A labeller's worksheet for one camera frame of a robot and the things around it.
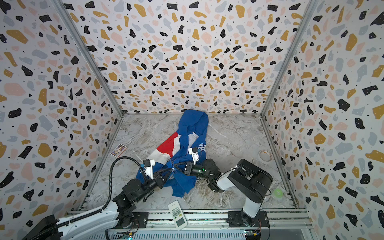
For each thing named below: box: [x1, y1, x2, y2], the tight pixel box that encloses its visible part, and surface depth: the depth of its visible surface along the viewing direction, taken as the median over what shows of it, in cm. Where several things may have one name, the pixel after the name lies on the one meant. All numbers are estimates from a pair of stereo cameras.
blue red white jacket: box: [136, 109, 209, 198], surface depth 95 cm
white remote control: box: [168, 200, 188, 231], surface depth 76 cm
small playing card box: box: [110, 143, 128, 158], surface depth 100 cm
